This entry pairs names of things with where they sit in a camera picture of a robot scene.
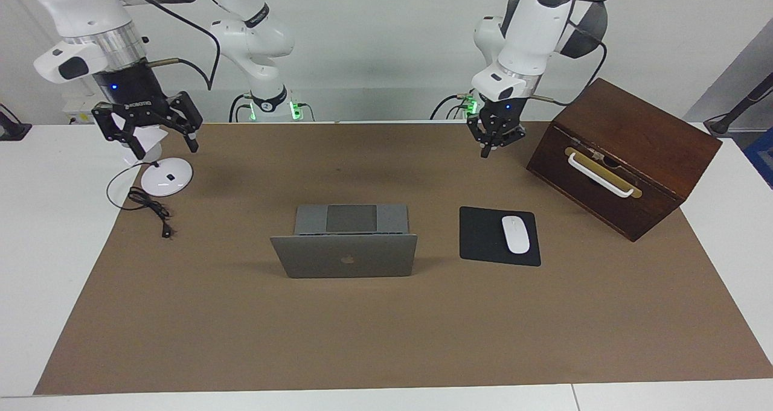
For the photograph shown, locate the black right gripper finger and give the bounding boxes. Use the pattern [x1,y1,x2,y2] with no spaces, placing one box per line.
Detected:
[168,91,205,155]
[91,102,147,161]

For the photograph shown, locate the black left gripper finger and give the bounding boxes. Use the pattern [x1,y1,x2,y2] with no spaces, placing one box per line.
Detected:
[493,124,527,150]
[468,113,493,159]

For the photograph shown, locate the silver laptop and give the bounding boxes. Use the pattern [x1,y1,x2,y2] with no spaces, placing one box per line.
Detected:
[269,204,419,279]

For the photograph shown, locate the black mouse pad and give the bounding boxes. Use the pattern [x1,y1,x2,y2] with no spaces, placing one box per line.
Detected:
[459,206,542,267]

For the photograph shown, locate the white computer mouse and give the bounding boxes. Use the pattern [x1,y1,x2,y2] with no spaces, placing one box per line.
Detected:
[501,215,531,255]

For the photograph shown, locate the dark wooden box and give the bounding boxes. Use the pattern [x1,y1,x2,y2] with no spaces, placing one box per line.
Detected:
[525,77,723,243]

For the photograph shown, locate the black stand leg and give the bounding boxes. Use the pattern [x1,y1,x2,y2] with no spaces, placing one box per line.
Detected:
[704,72,773,138]

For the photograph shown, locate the brown paper table mat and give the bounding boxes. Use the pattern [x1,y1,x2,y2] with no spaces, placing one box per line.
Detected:
[33,121,773,395]

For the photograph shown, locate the blue crate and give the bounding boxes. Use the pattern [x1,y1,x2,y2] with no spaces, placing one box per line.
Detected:
[744,127,773,190]

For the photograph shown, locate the white wall outlet box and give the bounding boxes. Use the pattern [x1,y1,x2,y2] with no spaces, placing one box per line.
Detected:
[63,93,120,126]

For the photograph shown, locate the black base cable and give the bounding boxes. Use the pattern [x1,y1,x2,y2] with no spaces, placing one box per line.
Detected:
[430,94,472,121]
[228,93,251,123]

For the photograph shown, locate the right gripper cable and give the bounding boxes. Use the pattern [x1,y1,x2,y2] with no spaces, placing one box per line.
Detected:
[118,0,221,92]

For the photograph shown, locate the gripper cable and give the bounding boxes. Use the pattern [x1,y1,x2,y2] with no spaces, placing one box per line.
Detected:
[118,0,221,92]
[530,0,612,107]

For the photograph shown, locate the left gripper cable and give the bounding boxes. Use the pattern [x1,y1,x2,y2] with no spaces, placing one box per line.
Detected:
[530,0,612,107]

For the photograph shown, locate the gold handle backplate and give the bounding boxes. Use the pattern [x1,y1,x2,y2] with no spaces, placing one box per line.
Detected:
[564,147,643,199]

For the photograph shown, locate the white box handle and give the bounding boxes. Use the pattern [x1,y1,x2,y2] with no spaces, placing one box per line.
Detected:
[568,152,635,198]

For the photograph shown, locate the black clamp mount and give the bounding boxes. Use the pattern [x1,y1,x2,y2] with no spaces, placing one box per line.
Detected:
[0,104,32,141]

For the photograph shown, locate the black lamp power cable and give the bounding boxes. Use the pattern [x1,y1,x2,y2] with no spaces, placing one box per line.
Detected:
[106,161,176,239]

